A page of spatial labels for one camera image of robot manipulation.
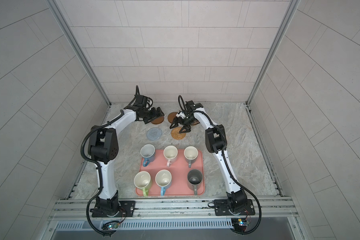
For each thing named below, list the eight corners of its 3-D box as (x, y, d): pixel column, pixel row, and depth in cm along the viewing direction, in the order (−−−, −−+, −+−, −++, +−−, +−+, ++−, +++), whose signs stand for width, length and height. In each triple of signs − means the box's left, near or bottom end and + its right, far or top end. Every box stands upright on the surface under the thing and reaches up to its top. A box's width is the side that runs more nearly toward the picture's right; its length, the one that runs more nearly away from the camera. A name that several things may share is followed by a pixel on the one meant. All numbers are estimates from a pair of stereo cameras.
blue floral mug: (141, 168, 84) (137, 162, 78) (145, 151, 91) (141, 144, 85) (155, 168, 84) (152, 162, 78) (157, 151, 92) (155, 144, 85)
